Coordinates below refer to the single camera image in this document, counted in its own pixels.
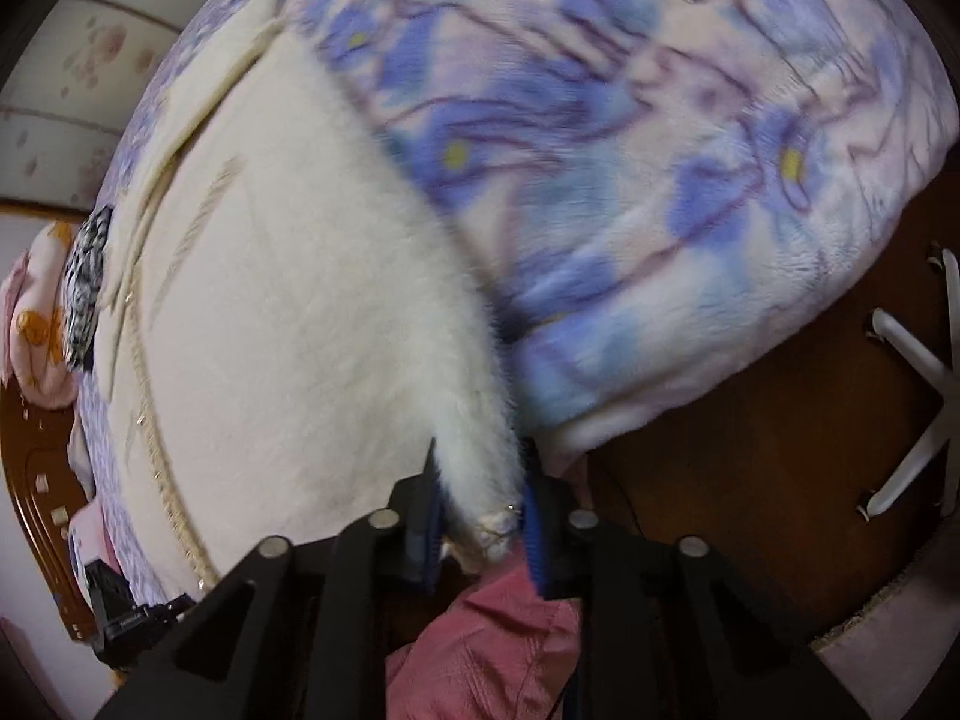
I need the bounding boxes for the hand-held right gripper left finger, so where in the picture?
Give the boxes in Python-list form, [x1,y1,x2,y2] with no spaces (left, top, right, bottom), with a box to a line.
[97,439,445,720]

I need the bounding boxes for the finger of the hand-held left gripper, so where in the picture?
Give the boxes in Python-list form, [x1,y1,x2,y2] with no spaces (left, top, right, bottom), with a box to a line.
[82,559,197,668]

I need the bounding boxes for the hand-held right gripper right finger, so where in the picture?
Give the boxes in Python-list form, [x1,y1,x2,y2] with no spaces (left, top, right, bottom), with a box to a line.
[521,439,871,720]

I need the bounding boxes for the white knit cardigan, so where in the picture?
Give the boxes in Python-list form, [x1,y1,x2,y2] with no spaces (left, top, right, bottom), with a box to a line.
[94,0,526,593]

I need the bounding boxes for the person's right leg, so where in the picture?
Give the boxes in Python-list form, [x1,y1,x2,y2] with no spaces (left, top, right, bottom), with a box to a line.
[386,555,586,720]

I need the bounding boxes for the dark wooden headboard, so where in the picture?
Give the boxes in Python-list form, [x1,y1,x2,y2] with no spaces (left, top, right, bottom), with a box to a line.
[0,382,102,642]

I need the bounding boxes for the rolled bear-print quilt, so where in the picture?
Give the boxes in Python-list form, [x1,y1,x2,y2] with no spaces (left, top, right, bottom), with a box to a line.
[0,221,98,410]

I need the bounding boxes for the black white printed folded garment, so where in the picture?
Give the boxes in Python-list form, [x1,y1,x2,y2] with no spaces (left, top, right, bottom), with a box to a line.
[60,206,113,372]

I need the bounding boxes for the mauve seat cushion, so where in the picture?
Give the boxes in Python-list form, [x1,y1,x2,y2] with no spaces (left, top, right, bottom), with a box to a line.
[810,540,960,698]

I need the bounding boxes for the blue cat-print blanket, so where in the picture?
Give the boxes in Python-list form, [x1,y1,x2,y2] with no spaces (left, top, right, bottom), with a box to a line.
[71,0,950,608]

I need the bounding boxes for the white chair base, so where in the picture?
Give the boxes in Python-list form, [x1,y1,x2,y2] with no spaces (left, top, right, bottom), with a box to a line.
[859,244,960,520]

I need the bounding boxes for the floral sliding-door wardrobe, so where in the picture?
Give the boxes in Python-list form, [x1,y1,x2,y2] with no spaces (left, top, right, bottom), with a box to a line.
[0,0,226,211]

